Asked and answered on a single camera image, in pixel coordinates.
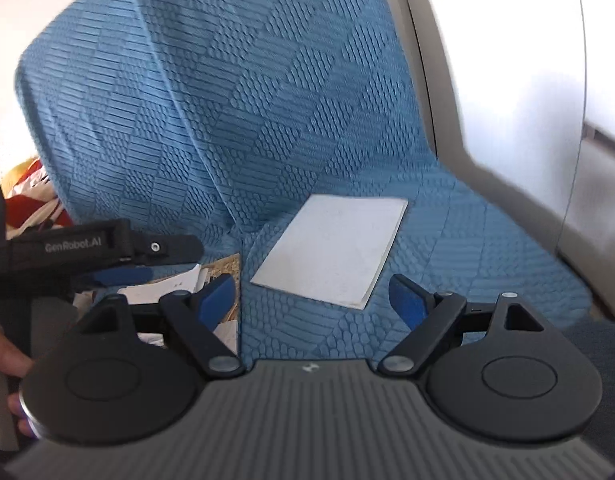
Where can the tan painting cover book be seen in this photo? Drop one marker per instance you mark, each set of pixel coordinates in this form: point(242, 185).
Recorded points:
point(227, 265)

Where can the plain white notebook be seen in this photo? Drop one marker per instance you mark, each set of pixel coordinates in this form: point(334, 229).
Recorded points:
point(332, 250)

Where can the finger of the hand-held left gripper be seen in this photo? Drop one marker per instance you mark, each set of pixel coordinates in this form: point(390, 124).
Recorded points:
point(162, 249)
point(117, 277)

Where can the red black white striped blanket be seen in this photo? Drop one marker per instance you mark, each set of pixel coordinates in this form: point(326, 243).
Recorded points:
point(37, 205)

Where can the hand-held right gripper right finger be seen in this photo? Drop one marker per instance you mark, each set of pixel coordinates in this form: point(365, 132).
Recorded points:
point(406, 300)

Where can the landscape photo cover notebook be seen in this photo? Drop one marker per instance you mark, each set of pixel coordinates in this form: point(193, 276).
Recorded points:
point(157, 290)

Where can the blue textured sofa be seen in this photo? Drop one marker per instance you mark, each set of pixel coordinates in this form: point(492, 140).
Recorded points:
point(267, 110)

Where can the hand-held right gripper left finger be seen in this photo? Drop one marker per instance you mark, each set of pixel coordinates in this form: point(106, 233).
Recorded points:
point(218, 300)

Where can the person's left hand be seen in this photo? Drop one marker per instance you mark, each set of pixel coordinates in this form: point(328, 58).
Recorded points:
point(7, 355)

